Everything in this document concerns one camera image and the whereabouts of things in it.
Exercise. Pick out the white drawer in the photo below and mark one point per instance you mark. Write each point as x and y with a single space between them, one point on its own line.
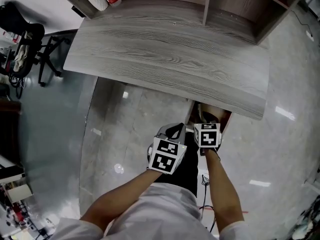
218 114

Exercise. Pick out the person's black trousers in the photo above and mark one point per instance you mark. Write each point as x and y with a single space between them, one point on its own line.
185 164

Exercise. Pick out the white power strip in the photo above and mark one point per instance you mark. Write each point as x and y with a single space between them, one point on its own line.
309 35

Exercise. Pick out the beige cloth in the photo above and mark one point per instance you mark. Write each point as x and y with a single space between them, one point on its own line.
21 54

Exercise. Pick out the person's white shirt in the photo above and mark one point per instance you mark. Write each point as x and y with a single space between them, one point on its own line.
162 216

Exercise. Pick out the white desk with monitor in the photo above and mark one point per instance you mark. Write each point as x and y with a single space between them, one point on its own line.
314 1

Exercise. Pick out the person's left forearm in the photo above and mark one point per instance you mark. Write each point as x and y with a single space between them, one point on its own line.
125 199

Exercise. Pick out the dark brown cabinet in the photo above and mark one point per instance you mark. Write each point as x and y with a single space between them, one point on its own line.
10 134

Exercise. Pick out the person's right forearm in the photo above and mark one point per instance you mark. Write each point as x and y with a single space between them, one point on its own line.
222 191

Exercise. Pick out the grey wooden desk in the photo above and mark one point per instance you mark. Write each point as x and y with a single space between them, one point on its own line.
162 59

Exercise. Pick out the grey wooden shelf unit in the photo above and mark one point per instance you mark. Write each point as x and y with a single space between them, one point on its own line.
225 4

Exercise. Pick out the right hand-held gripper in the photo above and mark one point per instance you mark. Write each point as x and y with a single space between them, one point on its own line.
208 137

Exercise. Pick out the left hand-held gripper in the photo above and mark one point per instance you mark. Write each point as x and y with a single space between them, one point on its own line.
162 162

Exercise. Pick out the black office chair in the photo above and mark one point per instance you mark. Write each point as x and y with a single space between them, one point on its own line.
27 49

